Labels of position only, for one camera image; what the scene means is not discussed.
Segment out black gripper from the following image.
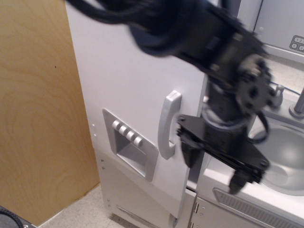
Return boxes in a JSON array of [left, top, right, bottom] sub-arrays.
[[177, 112, 270, 195]]

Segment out grey fridge door handle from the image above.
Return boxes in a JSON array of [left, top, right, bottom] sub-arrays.
[[158, 90, 182, 160]]

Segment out white toy fridge door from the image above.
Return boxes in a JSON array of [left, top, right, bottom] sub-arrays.
[[64, 0, 209, 219]]

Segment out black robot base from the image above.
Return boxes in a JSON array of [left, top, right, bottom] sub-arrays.
[[0, 206, 37, 228]]

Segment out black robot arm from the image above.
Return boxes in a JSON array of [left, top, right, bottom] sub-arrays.
[[70, 0, 275, 195]]

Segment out grey oven vent panel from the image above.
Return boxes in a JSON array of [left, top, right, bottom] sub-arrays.
[[212, 188, 304, 228]]

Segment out metal door hinge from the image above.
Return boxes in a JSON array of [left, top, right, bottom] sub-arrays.
[[193, 202, 199, 214]]

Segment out grey toy sink basin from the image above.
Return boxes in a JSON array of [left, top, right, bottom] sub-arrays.
[[256, 125, 304, 196]]

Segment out grey ice dispenser panel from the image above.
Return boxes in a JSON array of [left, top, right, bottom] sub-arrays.
[[103, 109, 159, 182]]

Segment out white lower freezer door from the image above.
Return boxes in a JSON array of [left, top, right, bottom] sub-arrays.
[[95, 150, 196, 228]]

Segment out grey toy faucet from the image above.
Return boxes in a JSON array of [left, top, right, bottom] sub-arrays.
[[263, 85, 304, 129]]

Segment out white toy microwave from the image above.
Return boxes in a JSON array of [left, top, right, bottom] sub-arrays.
[[251, 0, 304, 57]]

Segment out plywood board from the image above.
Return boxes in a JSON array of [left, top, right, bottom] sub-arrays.
[[0, 0, 99, 225]]

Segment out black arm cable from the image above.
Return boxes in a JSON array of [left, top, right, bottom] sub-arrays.
[[247, 111, 271, 144]]

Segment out grey lower door handle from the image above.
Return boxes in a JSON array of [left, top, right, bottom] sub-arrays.
[[168, 213, 178, 228]]

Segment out blue cable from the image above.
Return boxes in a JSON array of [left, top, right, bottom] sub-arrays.
[[269, 80, 303, 96]]

